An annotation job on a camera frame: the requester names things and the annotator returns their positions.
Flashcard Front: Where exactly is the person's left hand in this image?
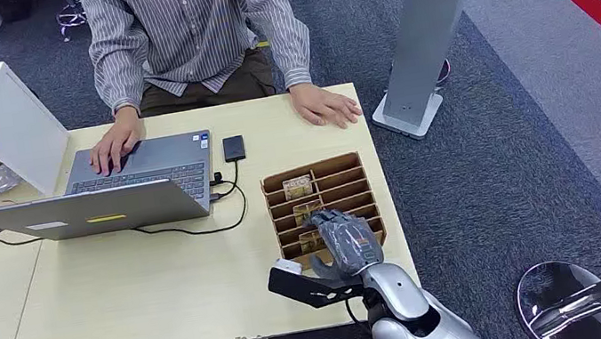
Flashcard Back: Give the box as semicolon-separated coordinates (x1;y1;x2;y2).
287;75;365;137

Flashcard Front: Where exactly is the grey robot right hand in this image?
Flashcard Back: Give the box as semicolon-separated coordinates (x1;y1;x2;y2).
302;200;387;285

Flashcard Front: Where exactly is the person's right hand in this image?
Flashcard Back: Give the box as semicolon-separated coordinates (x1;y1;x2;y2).
83;102;152;180

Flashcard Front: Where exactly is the patterned card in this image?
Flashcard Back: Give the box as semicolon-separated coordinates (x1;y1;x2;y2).
280;174;317;202
296;228;328;257
290;198;326;228

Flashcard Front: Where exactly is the brown wooden card holder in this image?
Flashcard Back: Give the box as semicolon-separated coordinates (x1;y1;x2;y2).
257;148;392;275

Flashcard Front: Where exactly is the person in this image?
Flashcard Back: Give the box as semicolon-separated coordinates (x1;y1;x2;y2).
66;0;367;180

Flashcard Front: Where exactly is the grey laptop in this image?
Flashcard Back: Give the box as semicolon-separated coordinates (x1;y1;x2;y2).
0;128;224;250

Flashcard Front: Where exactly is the black external drive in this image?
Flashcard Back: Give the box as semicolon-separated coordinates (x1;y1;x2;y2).
220;134;249;165

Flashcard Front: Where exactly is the red rimmed round base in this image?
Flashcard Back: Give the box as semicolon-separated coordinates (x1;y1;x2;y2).
432;56;455;87

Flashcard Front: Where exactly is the grey standing pillar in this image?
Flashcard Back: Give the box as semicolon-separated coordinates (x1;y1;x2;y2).
354;0;514;149

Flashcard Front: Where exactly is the chrome chair base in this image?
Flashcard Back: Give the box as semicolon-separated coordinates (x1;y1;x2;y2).
52;0;90;34

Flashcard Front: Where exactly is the chrome stanchion base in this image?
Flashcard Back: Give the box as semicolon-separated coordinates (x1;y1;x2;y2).
509;254;601;339

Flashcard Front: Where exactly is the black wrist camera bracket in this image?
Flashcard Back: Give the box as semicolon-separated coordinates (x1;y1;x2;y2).
264;254;368;317

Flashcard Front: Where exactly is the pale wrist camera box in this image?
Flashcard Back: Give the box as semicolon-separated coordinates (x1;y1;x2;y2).
273;255;305;279

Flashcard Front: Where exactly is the black drive cable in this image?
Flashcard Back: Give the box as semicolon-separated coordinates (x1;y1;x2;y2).
121;158;252;246

